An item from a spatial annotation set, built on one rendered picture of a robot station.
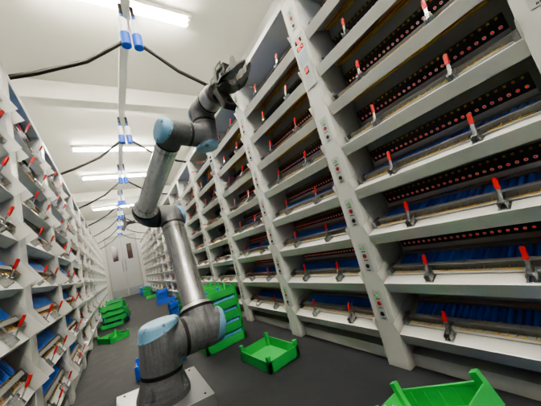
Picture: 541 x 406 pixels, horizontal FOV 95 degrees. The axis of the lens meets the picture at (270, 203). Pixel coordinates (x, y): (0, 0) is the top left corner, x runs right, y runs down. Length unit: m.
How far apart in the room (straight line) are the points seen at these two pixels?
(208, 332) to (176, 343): 0.13
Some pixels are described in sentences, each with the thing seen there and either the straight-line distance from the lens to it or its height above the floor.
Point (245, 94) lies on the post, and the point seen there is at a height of 1.69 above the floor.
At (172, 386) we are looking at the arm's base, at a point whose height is 0.21.
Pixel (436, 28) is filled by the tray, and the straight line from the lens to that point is 1.06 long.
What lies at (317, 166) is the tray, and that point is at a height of 0.92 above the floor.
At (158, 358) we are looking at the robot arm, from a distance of 1.13.
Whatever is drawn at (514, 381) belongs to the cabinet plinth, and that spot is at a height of 0.04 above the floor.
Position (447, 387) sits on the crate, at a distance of 0.98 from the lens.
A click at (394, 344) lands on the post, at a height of 0.09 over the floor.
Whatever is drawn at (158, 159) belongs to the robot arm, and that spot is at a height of 1.04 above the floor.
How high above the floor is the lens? 0.63
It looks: 8 degrees up
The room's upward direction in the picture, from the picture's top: 15 degrees counter-clockwise
